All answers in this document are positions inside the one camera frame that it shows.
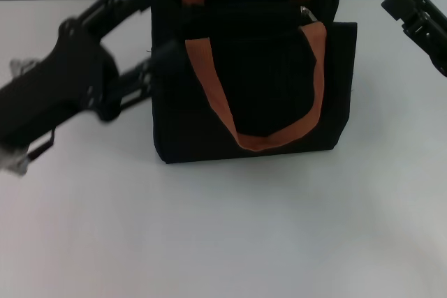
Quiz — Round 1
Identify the right gripper body, black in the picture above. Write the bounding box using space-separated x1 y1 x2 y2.
423 31 447 80

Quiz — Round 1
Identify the left gripper body, black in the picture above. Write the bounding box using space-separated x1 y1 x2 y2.
0 17 122 149

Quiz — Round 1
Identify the silver zipper pull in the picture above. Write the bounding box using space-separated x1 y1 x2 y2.
300 5 320 24

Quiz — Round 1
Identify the black food bag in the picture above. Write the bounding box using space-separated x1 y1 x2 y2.
150 0 358 166

